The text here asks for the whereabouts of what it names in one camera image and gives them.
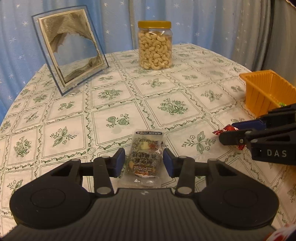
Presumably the yellow green snack packet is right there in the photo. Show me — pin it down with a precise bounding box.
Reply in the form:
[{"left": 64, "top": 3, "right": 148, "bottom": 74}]
[{"left": 278, "top": 102, "right": 286, "bottom": 107}]

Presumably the dark red candy wrapper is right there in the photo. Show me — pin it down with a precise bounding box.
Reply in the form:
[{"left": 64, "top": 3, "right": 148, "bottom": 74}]
[{"left": 213, "top": 125, "right": 248, "bottom": 151}]

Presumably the clear mixed nuts packet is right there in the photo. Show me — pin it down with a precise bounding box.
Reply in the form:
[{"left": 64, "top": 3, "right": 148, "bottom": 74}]
[{"left": 121, "top": 129, "right": 165, "bottom": 188}]

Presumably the yellow plastic tray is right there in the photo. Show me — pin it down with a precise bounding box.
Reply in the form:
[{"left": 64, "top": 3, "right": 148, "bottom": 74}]
[{"left": 239, "top": 70, "right": 295, "bottom": 117}]

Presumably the floral white tablecloth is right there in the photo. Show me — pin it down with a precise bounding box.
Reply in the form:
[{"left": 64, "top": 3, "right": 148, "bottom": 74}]
[{"left": 1, "top": 44, "right": 295, "bottom": 235}]

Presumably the grey curtain with lace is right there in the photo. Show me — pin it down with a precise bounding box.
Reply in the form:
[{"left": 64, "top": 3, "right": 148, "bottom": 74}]
[{"left": 252, "top": 1, "right": 295, "bottom": 85}]

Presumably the blue star curtain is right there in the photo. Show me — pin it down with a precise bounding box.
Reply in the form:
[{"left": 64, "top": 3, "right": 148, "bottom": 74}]
[{"left": 1, "top": 1, "right": 274, "bottom": 117}]

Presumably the cashew nut jar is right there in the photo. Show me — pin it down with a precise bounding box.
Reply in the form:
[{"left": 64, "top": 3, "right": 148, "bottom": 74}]
[{"left": 138, "top": 20, "right": 173, "bottom": 70}]

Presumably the sand art picture frame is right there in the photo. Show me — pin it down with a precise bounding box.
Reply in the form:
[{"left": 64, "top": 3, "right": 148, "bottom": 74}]
[{"left": 32, "top": 5, "right": 109, "bottom": 95}]

